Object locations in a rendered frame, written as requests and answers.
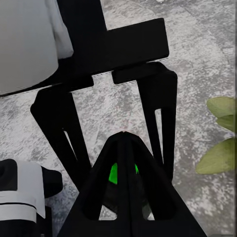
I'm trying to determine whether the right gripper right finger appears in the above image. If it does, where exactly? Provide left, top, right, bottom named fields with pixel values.
left=124, top=131, right=207, bottom=237

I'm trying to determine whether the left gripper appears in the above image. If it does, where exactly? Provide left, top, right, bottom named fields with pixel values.
left=0, top=0, right=178, bottom=191

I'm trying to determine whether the insectifuge atomizer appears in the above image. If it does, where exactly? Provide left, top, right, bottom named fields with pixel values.
left=102, top=162, right=152, bottom=219

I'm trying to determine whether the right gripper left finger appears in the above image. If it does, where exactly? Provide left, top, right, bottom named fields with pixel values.
left=57, top=131, right=131, bottom=237

